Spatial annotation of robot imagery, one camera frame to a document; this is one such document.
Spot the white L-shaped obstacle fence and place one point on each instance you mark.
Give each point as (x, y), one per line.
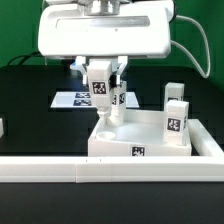
(206, 166)

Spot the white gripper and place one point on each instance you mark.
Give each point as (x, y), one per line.
(139, 29)

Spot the white block at left edge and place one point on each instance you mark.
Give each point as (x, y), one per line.
(1, 127)

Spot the white marker plate with tags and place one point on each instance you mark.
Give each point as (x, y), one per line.
(82, 100)

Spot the white square table top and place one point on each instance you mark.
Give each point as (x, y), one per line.
(141, 134)

